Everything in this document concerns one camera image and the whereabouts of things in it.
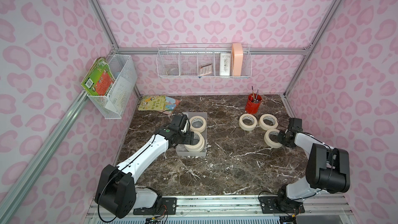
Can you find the cream masking tape roll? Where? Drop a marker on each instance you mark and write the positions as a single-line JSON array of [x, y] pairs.
[[198, 123], [267, 122], [195, 148], [248, 122], [197, 137]]

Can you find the white paper booklet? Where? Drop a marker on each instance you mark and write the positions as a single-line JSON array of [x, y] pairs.
[[119, 95]]

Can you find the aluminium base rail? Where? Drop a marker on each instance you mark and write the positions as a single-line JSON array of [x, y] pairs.
[[235, 209]]

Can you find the pink plastic case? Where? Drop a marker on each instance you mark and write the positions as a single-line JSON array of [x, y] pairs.
[[237, 55]]

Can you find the pink children's book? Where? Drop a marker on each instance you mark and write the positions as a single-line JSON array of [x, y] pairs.
[[169, 105]]

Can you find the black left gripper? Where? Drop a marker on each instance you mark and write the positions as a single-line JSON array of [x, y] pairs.
[[186, 136]]

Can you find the white wire wall basket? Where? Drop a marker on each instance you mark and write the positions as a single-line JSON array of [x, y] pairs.
[[190, 56]]

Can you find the green red book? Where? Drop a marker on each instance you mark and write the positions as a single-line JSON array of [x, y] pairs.
[[99, 79]]

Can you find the yellow green children's book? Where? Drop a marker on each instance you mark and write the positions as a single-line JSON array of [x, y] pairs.
[[152, 103]]

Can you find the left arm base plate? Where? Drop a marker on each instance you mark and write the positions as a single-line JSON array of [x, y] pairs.
[[167, 204]]

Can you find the clear round container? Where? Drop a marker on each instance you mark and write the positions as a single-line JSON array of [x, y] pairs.
[[173, 70]]

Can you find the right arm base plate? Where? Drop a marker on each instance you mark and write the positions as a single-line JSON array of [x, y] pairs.
[[275, 205]]

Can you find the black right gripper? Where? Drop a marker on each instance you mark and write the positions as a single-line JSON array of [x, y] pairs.
[[283, 138]]

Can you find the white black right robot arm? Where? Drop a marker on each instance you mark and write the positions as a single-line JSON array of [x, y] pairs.
[[327, 170]]

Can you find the white mesh side basket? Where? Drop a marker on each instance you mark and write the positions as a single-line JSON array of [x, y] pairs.
[[120, 65]]

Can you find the white card box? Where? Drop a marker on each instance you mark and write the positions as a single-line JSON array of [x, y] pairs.
[[225, 64]]

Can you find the red metal pencil bucket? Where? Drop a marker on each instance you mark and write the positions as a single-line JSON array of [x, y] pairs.
[[253, 104]]

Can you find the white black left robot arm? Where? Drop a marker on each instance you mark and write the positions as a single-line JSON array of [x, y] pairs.
[[116, 191]]

